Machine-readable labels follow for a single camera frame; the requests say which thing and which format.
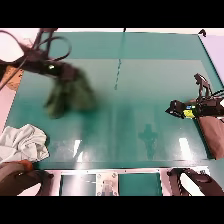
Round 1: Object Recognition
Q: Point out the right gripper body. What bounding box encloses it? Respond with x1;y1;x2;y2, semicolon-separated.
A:
165;98;198;120

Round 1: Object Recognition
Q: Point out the dark green garment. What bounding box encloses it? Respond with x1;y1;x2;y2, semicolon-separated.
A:
43;68;100;120

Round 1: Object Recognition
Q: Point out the brown garment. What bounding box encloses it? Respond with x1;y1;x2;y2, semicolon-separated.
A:
195;114;224;161

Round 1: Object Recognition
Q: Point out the pale grey garment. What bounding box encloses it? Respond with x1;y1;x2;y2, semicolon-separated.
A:
0;123;51;164

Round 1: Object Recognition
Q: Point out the silver frame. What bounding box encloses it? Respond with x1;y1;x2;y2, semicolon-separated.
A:
43;167;212;197

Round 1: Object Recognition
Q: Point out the black cable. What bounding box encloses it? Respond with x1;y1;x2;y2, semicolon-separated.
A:
33;34;73;63
0;29;28;65

